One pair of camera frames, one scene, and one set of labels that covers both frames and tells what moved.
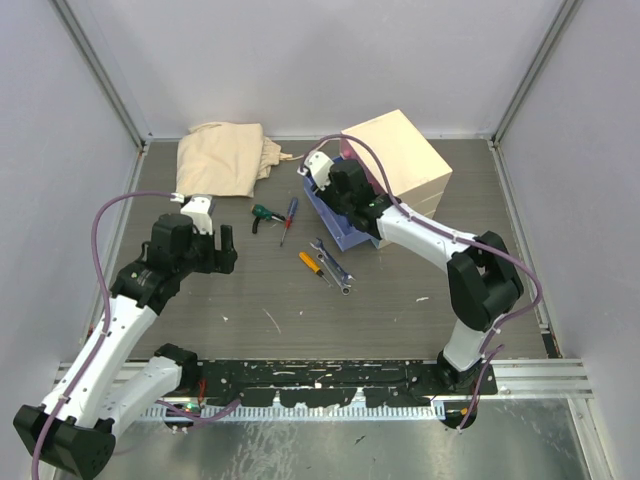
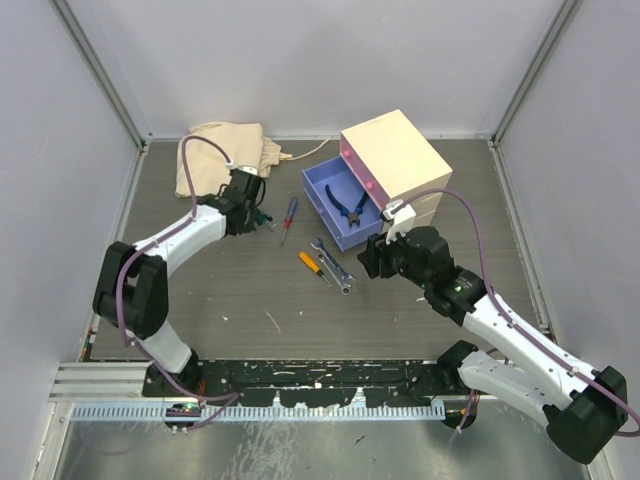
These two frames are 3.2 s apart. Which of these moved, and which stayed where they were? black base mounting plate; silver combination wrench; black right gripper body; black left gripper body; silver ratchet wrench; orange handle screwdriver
Moved: black left gripper body; black right gripper body
Stayed: silver combination wrench; silver ratchet wrench; black base mounting plate; orange handle screwdriver
